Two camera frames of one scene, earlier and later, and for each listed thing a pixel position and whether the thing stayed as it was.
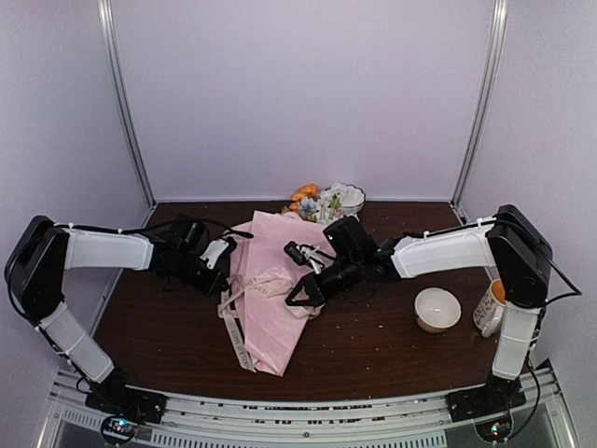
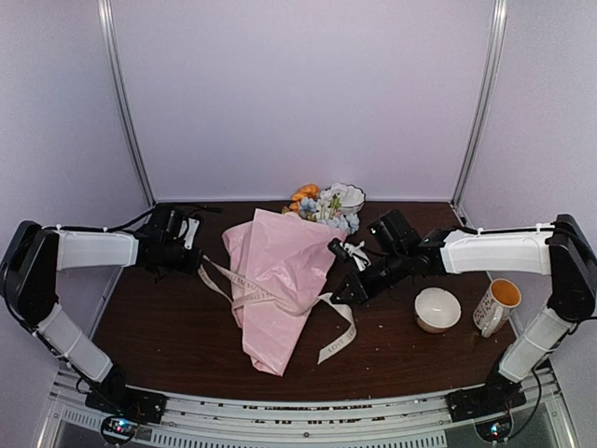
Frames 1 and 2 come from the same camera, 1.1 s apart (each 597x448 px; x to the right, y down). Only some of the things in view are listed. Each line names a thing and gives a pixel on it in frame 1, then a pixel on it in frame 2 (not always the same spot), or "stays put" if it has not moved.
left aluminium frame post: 119,77 stays put
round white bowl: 437,309 stays put
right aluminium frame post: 495,48 stays put
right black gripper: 311,281 -> 360,295
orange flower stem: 311,190 stays put
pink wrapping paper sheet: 273,327 stays put
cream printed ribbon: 263,287 -> 246,292
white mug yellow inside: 489,313 stays put
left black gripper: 210,287 -> 191,267
